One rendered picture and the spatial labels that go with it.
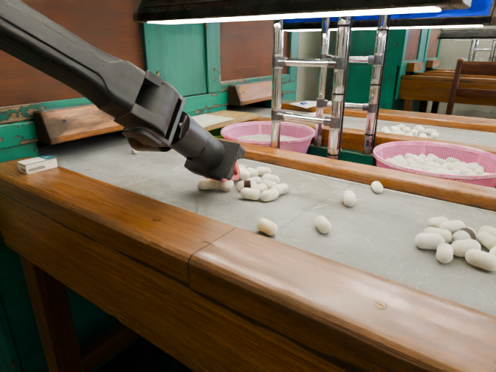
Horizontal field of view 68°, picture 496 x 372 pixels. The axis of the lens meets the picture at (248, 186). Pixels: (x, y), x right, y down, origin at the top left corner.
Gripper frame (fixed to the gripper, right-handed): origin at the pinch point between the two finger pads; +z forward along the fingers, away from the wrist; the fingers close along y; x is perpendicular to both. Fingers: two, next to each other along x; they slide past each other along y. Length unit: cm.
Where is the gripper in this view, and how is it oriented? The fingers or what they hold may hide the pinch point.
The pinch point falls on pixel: (236, 175)
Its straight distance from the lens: 72.1
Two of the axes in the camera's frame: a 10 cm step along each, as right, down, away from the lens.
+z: 4.6, 3.5, 8.2
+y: -8.1, -2.2, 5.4
